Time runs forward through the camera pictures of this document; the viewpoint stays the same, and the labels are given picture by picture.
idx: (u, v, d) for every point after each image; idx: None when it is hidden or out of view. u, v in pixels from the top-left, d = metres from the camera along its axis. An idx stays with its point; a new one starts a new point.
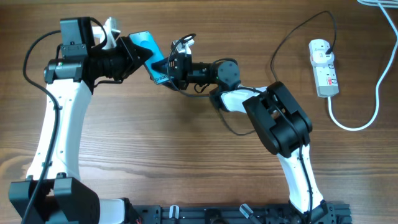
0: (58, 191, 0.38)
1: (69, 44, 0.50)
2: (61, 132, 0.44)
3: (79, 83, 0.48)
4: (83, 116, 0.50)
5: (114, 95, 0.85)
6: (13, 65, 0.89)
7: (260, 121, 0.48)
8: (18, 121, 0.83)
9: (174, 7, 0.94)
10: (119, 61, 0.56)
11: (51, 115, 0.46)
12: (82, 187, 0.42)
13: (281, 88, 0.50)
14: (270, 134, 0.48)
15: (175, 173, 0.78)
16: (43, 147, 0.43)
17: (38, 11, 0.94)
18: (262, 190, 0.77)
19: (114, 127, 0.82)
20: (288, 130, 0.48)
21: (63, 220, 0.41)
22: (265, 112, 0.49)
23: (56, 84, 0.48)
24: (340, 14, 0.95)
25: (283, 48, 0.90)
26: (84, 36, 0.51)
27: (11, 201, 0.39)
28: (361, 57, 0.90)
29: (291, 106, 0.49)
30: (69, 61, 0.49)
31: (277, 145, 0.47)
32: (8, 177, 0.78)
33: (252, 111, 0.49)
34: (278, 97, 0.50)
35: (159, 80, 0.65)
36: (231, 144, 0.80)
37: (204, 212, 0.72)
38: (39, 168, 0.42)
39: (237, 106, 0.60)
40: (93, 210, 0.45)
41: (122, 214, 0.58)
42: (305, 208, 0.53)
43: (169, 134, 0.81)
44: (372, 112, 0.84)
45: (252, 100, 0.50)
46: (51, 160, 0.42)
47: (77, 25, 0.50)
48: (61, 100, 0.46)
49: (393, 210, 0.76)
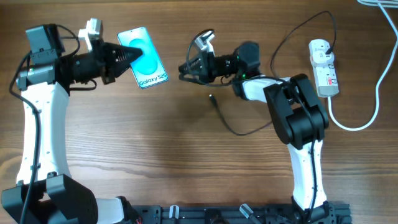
0: (51, 191, 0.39)
1: (38, 51, 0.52)
2: (46, 132, 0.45)
3: (54, 84, 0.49)
4: (62, 117, 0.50)
5: (114, 95, 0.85)
6: (13, 65, 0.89)
7: (278, 109, 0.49)
8: (18, 121, 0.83)
9: (174, 7, 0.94)
10: (90, 66, 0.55)
11: (32, 120, 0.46)
12: (76, 185, 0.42)
13: (305, 81, 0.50)
14: (285, 122, 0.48)
15: (175, 173, 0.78)
16: (30, 151, 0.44)
17: (38, 12, 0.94)
18: (262, 190, 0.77)
19: (114, 127, 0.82)
20: (304, 122, 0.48)
21: (61, 219, 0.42)
22: (284, 101, 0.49)
23: (30, 89, 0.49)
24: (340, 14, 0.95)
25: (283, 48, 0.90)
26: (52, 42, 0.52)
27: (6, 209, 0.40)
28: (361, 57, 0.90)
29: (311, 99, 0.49)
30: (40, 65, 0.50)
31: (290, 135, 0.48)
32: (8, 177, 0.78)
33: (272, 98, 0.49)
34: (300, 88, 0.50)
35: (143, 84, 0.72)
36: (231, 144, 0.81)
37: (204, 212, 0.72)
38: (28, 172, 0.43)
39: (257, 93, 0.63)
40: (90, 207, 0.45)
41: (122, 213, 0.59)
42: (306, 205, 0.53)
43: (169, 134, 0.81)
44: (372, 112, 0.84)
45: (274, 86, 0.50)
46: (38, 162, 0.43)
47: (43, 31, 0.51)
48: (38, 104, 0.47)
49: (393, 210, 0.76)
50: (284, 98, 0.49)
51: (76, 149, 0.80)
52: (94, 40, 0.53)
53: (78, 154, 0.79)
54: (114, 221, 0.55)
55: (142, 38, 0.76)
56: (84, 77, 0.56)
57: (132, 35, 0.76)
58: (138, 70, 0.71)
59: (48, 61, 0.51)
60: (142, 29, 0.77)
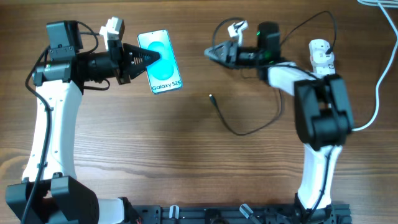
0: (55, 191, 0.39)
1: (56, 47, 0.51)
2: (54, 132, 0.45)
3: (68, 83, 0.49)
4: (74, 117, 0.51)
5: (114, 95, 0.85)
6: (13, 65, 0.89)
7: (304, 106, 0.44)
8: (18, 121, 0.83)
9: (174, 7, 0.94)
10: (106, 66, 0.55)
11: (43, 119, 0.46)
12: (80, 186, 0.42)
13: (337, 79, 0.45)
14: (310, 121, 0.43)
15: (175, 173, 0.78)
16: (38, 149, 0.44)
17: (38, 11, 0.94)
18: (262, 190, 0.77)
19: (114, 127, 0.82)
20: (329, 124, 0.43)
21: (62, 220, 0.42)
22: (313, 98, 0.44)
23: (45, 86, 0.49)
24: (340, 14, 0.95)
25: (283, 48, 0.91)
26: (71, 39, 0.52)
27: (9, 205, 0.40)
28: (361, 57, 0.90)
29: (342, 102, 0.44)
30: (57, 62, 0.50)
31: (311, 135, 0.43)
32: (7, 177, 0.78)
33: (300, 92, 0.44)
34: (330, 87, 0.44)
35: (157, 89, 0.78)
36: (231, 144, 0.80)
37: (204, 212, 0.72)
38: (35, 170, 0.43)
39: (284, 83, 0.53)
40: (92, 208, 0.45)
41: (122, 213, 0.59)
42: (310, 205, 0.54)
43: (169, 134, 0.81)
44: (373, 112, 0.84)
45: (305, 82, 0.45)
46: (46, 160, 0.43)
47: (63, 27, 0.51)
48: (51, 102, 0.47)
49: (393, 210, 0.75)
50: (314, 96, 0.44)
51: (76, 149, 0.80)
52: (112, 41, 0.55)
53: (78, 154, 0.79)
54: (114, 222, 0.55)
55: (161, 40, 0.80)
56: (100, 75, 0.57)
57: (153, 37, 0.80)
58: (157, 73, 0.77)
59: (66, 58, 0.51)
60: (163, 32, 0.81)
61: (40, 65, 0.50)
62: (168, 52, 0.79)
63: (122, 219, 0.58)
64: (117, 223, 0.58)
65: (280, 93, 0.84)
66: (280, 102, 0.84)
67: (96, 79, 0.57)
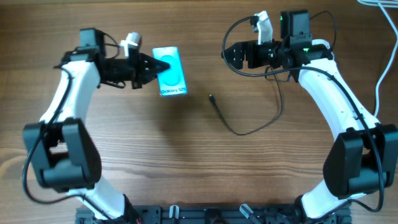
0: (66, 130, 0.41)
1: (84, 45, 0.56)
2: (73, 91, 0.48)
3: (90, 62, 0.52)
4: (91, 93, 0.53)
5: (114, 95, 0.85)
6: (13, 65, 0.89)
7: (347, 163, 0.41)
8: (18, 121, 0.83)
9: (174, 7, 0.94)
10: (124, 71, 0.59)
11: (64, 84, 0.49)
12: (88, 139, 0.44)
13: (393, 136, 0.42)
14: (347, 178, 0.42)
15: (175, 173, 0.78)
16: (56, 101, 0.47)
17: (38, 11, 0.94)
18: (262, 190, 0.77)
19: (114, 127, 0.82)
20: (367, 179, 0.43)
21: (66, 166, 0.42)
22: (359, 155, 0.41)
23: (70, 64, 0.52)
24: (340, 14, 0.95)
25: None
26: (97, 40, 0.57)
27: (25, 142, 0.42)
28: (361, 57, 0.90)
29: (387, 159, 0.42)
30: (81, 52, 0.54)
31: (344, 190, 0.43)
32: (7, 176, 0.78)
33: (347, 149, 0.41)
34: (382, 142, 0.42)
35: (165, 93, 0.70)
36: (231, 144, 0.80)
37: (204, 212, 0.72)
38: (51, 112, 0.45)
39: (317, 91, 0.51)
40: (95, 168, 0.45)
41: (122, 207, 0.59)
42: (314, 216, 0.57)
43: (170, 134, 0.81)
44: (373, 112, 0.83)
45: (354, 137, 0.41)
46: (61, 109, 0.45)
47: (93, 32, 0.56)
48: (74, 73, 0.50)
49: (394, 210, 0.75)
50: (360, 154, 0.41)
51: None
52: (131, 49, 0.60)
53: None
54: (112, 210, 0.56)
55: (172, 55, 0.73)
56: (118, 78, 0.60)
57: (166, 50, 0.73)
58: (164, 81, 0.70)
59: (89, 50, 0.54)
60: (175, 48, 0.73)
61: (68, 55, 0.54)
62: (175, 65, 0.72)
63: (122, 214, 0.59)
64: (114, 216, 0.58)
65: (281, 95, 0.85)
66: (280, 102, 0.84)
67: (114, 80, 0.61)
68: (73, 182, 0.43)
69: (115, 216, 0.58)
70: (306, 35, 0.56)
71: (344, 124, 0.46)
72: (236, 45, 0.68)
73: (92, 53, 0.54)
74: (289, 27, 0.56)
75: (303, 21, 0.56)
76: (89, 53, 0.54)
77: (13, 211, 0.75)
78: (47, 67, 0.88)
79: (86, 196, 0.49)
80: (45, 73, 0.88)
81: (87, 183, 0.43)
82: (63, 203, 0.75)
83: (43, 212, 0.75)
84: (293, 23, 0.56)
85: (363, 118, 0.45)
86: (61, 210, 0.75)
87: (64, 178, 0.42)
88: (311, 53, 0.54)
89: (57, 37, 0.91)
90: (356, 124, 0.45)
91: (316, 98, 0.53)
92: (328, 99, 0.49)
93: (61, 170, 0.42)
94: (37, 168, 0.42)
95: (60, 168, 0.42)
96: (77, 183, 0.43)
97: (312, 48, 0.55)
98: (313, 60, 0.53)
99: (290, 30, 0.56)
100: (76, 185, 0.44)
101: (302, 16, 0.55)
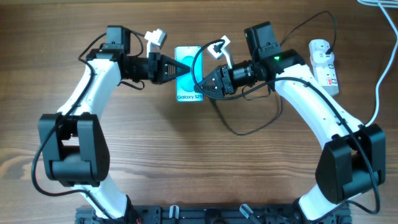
0: (81, 126, 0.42)
1: (110, 43, 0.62)
2: (93, 87, 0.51)
3: (114, 62, 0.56)
4: (109, 92, 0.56)
5: (114, 96, 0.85)
6: (13, 65, 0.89)
7: (338, 171, 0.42)
8: (18, 121, 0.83)
9: (174, 7, 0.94)
10: (144, 71, 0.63)
11: (86, 78, 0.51)
12: (101, 135, 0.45)
13: (378, 136, 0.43)
14: (341, 186, 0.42)
15: (176, 173, 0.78)
16: (76, 94, 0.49)
17: (39, 12, 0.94)
18: (262, 190, 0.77)
19: (115, 127, 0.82)
20: (359, 183, 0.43)
21: (75, 162, 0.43)
22: (347, 160, 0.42)
23: (95, 61, 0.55)
24: (341, 14, 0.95)
25: (283, 48, 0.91)
26: (124, 40, 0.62)
27: (40, 130, 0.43)
28: (361, 57, 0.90)
29: (377, 159, 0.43)
30: (106, 51, 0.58)
31: (339, 198, 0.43)
32: (8, 176, 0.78)
33: (336, 157, 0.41)
34: (369, 144, 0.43)
35: (181, 99, 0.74)
36: (231, 144, 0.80)
37: (204, 212, 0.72)
38: (69, 104, 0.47)
39: (295, 99, 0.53)
40: (103, 167, 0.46)
41: (124, 208, 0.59)
42: (313, 218, 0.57)
43: (170, 134, 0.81)
44: (373, 112, 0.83)
45: (339, 145, 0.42)
46: (81, 102, 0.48)
47: (120, 30, 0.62)
48: (97, 70, 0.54)
49: (393, 210, 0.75)
50: (349, 160, 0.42)
51: None
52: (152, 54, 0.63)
53: None
54: (114, 211, 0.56)
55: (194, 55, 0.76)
56: (137, 78, 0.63)
57: (188, 51, 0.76)
58: (181, 86, 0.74)
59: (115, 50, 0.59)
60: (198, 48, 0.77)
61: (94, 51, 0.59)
62: (196, 67, 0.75)
63: (122, 215, 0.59)
64: (115, 215, 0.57)
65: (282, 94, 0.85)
66: (280, 102, 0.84)
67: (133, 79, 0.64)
68: (79, 178, 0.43)
69: (116, 216, 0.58)
70: (273, 45, 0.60)
71: (329, 131, 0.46)
72: (214, 74, 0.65)
73: (117, 53, 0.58)
74: (255, 42, 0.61)
75: (267, 33, 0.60)
76: (114, 53, 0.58)
77: (14, 211, 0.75)
78: (47, 67, 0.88)
79: (90, 193, 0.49)
80: (45, 73, 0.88)
81: (94, 181, 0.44)
82: (63, 202, 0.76)
83: (43, 212, 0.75)
84: (258, 38, 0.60)
85: (346, 122, 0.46)
86: (61, 210, 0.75)
87: (71, 173, 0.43)
88: (282, 59, 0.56)
89: (57, 37, 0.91)
90: (341, 129, 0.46)
91: (298, 107, 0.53)
92: (310, 107, 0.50)
93: (70, 164, 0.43)
94: (46, 160, 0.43)
95: (68, 163, 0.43)
96: (83, 180, 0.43)
97: (282, 53, 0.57)
98: (285, 69, 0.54)
99: (257, 44, 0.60)
100: (81, 182, 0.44)
101: (264, 29, 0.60)
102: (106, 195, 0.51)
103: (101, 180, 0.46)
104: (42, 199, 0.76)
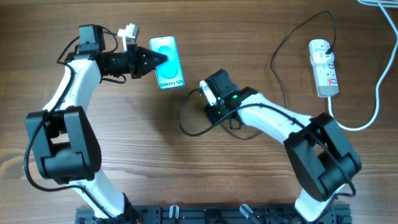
0: (68, 118, 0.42)
1: (84, 43, 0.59)
2: (74, 85, 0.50)
3: (92, 60, 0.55)
4: (91, 90, 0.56)
5: (114, 95, 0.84)
6: (13, 65, 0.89)
7: (305, 164, 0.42)
8: (18, 120, 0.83)
9: (174, 7, 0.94)
10: (123, 63, 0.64)
11: (66, 79, 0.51)
12: (89, 128, 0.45)
13: (329, 123, 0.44)
14: (318, 181, 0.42)
15: (175, 173, 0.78)
16: (58, 93, 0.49)
17: (38, 11, 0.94)
18: (262, 190, 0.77)
19: (114, 127, 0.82)
20: (336, 173, 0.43)
21: (66, 155, 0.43)
22: (310, 153, 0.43)
23: (74, 62, 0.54)
24: (340, 14, 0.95)
25: (283, 48, 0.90)
26: (97, 38, 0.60)
27: (27, 129, 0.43)
28: (360, 56, 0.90)
29: (341, 146, 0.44)
30: (81, 53, 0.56)
31: (324, 193, 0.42)
32: (8, 177, 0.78)
33: (297, 150, 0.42)
34: (324, 132, 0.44)
35: (163, 86, 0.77)
36: (231, 144, 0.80)
37: (204, 212, 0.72)
38: (53, 102, 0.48)
39: (257, 122, 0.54)
40: (96, 157, 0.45)
41: (123, 206, 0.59)
42: (312, 218, 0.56)
43: (168, 134, 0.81)
44: (373, 112, 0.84)
45: (296, 139, 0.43)
46: (64, 99, 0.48)
47: (92, 28, 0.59)
48: (76, 70, 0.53)
49: (393, 210, 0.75)
50: (310, 151, 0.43)
51: None
52: (130, 45, 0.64)
53: None
54: (112, 209, 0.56)
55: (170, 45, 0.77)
56: (117, 71, 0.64)
57: (163, 42, 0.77)
58: (161, 74, 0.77)
59: (90, 50, 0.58)
60: (172, 37, 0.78)
61: (71, 53, 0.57)
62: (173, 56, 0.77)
63: (122, 212, 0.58)
64: (115, 214, 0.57)
65: (283, 94, 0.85)
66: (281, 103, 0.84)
67: (113, 74, 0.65)
68: (72, 172, 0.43)
69: (115, 214, 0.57)
70: (231, 87, 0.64)
71: (286, 134, 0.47)
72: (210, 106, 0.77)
73: (94, 52, 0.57)
74: (215, 88, 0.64)
75: (224, 79, 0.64)
76: (91, 53, 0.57)
77: (14, 211, 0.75)
78: (47, 67, 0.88)
79: (86, 189, 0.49)
80: (44, 73, 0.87)
81: (87, 173, 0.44)
82: (63, 203, 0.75)
83: (43, 212, 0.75)
84: (216, 84, 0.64)
85: (297, 120, 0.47)
86: (61, 210, 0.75)
87: (63, 168, 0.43)
88: (239, 96, 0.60)
89: (57, 37, 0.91)
90: (294, 127, 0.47)
91: (262, 128, 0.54)
92: (267, 124, 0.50)
93: (61, 159, 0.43)
94: (38, 157, 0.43)
95: (60, 158, 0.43)
96: (76, 173, 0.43)
97: (240, 93, 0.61)
98: (244, 101, 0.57)
99: (217, 89, 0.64)
100: (75, 175, 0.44)
101: (221, 76, 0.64)
102: (101, 191, 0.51)
103: (95, 172, 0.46)
104: (42, 199, 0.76)
